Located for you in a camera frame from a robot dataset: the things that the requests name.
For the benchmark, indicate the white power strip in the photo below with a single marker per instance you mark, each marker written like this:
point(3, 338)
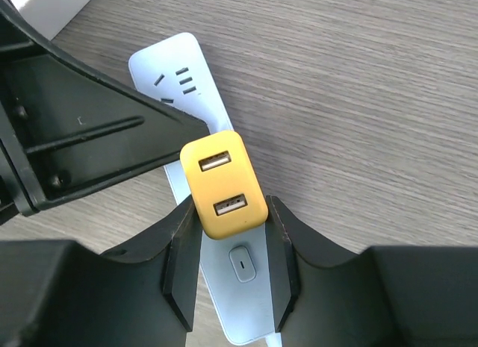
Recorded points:
point(49, 17)

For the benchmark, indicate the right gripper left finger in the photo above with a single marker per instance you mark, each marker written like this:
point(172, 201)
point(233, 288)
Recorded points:
point(139, 293)

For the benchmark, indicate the blue power strip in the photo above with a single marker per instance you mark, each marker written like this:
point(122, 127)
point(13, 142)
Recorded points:
point(235, 269)

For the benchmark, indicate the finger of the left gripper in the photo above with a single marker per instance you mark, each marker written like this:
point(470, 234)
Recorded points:
point(67, 130)

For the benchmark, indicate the yellow plug adapter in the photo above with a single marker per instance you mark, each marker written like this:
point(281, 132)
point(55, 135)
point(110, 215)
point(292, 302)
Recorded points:
point(223, 185)

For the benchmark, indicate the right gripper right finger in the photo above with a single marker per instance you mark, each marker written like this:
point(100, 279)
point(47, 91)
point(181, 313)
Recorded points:
point(326, 295)

